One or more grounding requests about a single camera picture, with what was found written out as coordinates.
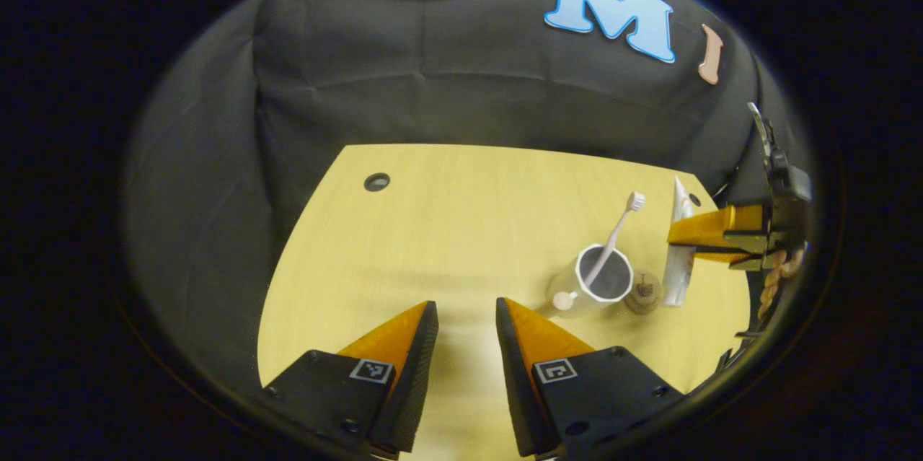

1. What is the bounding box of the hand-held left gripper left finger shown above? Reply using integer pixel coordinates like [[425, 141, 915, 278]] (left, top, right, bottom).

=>
[[263, 301, 439, 456]]

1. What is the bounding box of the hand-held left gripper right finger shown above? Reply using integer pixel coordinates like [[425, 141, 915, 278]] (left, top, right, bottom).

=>
[[496, 297, 682, 460]]

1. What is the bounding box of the white toothpaste tube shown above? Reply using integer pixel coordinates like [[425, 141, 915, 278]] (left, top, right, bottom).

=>
[[662, 175, 697, 307]]

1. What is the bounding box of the round wooden coaster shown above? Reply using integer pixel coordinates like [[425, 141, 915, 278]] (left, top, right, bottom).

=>
[[624, 271, 663, 316]]

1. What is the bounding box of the white cup with wooden handle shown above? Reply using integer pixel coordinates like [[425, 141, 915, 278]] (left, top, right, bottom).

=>
[[546, 244, 635, 320]]

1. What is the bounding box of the pink toothbrush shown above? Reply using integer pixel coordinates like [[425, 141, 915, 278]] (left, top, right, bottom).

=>
[[583, 192, 646, 289]]

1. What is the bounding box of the light wooden desktop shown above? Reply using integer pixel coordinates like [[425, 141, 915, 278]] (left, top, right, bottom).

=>
[[257, 144, 752, 461]]

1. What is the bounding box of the black backdrop cloth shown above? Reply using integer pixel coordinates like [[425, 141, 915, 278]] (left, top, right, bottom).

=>
[[123, 0, 801, 404]]

